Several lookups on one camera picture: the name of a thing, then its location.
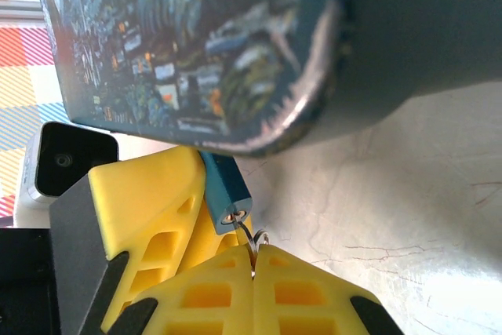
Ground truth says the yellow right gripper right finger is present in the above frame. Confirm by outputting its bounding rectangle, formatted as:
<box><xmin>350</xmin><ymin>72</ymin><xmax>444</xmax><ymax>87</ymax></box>
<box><xmin>253</xmin><ymin>243</ymin><xmax>406</xmax><ymax>335</ymax></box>

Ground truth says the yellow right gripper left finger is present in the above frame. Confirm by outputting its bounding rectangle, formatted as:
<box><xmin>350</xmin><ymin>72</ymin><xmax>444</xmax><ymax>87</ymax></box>
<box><xmin>111</xmin><ymin>246</ymin><xmax>256</xmax><ymax>335</ymax></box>

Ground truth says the silver key with ring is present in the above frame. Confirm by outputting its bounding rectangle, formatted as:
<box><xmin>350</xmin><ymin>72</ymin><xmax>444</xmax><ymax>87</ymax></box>
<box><xmin>232</xmin><ymin>211</ymin><xmax>272</xmax><ymax>279</ymax></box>

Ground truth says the blue padlock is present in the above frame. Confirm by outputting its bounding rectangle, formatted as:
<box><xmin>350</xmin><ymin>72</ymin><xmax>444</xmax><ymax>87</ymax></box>
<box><xmin>198</xmin><ymin>149</ymin><xmax>254</xmax><ymax>236</ymax></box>

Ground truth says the starry night print pad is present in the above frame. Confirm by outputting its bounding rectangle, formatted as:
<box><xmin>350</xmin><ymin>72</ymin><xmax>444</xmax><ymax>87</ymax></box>
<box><xmin>33</xmin><ymin>0</ymin><xmax>502</xmax><ymax>158</ymax></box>

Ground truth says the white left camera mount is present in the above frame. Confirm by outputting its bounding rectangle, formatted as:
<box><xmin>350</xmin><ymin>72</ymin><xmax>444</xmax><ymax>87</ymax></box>
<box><xmin>13</xmin><ymin>192</ymin><xmax>53</xmax><ymax>229</ymax></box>

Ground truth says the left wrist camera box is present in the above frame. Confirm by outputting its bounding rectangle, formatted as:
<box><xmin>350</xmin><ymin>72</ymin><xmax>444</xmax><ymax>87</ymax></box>
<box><xmin>22</xmin><ymin>120</ymin><xmax>120</xmax><ymax>210</ymax></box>

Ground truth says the aluminium frame rail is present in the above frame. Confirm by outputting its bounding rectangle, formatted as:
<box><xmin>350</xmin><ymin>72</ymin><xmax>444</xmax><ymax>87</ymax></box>
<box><xmin>0</xmin><ymin>0</ymin><xmax>44</xmax><ymax>20</ymax></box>

